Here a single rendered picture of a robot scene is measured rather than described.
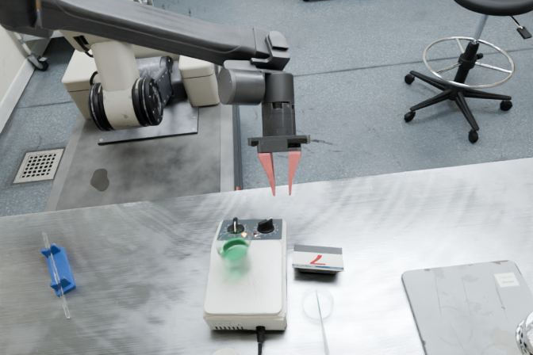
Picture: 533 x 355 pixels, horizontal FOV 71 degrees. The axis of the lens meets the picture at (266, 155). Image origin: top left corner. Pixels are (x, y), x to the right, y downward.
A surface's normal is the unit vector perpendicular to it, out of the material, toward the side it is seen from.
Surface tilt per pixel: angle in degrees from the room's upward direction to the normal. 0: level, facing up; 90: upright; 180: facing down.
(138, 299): 0
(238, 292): 0
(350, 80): 0
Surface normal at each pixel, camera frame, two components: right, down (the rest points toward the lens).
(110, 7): 0.43, -0.43
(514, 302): -0.07, -0.64
